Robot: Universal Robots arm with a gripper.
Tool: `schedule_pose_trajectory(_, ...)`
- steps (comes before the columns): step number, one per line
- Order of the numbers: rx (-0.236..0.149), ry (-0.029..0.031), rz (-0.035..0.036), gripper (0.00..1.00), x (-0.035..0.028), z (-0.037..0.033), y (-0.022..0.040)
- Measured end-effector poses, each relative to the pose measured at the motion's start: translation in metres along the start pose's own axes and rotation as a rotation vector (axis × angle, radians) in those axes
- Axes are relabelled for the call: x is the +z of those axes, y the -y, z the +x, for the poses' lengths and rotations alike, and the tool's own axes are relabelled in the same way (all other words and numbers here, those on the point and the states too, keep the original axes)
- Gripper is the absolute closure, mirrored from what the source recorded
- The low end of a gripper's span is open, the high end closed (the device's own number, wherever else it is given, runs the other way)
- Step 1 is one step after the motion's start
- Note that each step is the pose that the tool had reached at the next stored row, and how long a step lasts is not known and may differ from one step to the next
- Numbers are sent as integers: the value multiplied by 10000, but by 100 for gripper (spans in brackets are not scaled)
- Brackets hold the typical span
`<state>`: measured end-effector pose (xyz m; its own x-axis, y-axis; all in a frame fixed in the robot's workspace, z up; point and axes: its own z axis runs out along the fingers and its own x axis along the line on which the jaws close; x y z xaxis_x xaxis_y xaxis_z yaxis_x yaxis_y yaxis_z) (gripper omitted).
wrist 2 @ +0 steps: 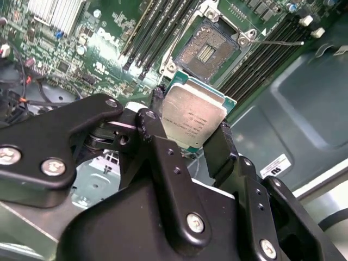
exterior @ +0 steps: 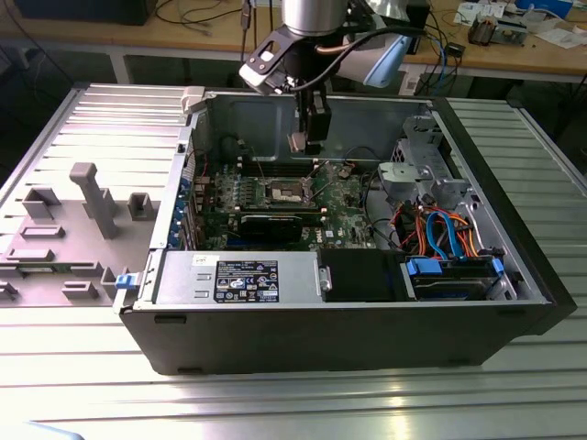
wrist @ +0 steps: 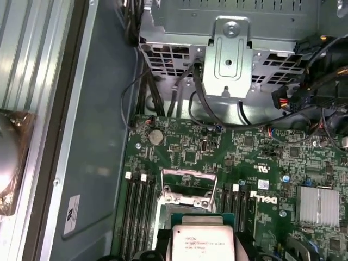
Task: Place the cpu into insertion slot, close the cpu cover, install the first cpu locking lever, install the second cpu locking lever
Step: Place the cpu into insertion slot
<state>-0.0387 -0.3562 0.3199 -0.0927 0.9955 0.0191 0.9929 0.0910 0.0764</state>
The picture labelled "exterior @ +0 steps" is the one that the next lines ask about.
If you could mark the silver CPU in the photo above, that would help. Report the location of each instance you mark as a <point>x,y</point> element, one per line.
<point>296,142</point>

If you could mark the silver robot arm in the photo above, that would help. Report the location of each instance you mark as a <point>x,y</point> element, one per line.
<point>316,16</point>

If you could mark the black RAM slot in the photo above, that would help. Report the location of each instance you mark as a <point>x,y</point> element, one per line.
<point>275,167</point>
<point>275,174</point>
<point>275,163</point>
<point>275,170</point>

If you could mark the CPU socket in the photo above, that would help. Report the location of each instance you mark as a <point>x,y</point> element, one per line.
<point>282,190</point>

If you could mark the green motherboard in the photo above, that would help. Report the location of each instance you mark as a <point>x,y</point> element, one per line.
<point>339,215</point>

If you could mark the metal disk bay cage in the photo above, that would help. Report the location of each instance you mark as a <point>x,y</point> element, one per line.
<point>403,176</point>

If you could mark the black graphics card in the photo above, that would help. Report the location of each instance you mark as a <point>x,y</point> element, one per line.
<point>270,227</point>

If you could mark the black box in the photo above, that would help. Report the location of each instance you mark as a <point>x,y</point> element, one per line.
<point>419,23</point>

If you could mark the black power adapter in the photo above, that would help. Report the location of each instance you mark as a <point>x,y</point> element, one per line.
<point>456,49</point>

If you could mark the blue disk carrier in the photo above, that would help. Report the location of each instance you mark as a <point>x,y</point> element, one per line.
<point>424,267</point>

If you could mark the brown metal device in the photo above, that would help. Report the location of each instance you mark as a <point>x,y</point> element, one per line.
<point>480,29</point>

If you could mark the white printed paper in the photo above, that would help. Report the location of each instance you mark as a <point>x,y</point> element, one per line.
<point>472,11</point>

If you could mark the wooden workbench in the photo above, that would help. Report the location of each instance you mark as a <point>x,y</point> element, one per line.
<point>504,59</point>

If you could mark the silver power supply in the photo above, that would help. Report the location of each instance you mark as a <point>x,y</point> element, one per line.
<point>183,275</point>

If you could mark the hard disk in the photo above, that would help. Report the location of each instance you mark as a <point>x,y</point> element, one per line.
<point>449,286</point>

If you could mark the grey box device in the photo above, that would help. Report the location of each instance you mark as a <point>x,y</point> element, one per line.
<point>509,32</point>

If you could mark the black PC case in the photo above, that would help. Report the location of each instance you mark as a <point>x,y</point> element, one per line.
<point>321,339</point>

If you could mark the blue case latch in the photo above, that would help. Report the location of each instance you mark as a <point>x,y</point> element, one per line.
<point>126,282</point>

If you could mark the black monitor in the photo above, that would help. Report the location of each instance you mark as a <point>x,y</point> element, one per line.
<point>82,11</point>

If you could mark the white paper sheet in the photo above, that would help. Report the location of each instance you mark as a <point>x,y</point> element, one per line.
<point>564,39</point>

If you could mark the grey parts rack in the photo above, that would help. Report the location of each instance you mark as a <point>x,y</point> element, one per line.
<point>69,238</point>

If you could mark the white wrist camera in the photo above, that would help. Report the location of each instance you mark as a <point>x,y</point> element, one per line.
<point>261,69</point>

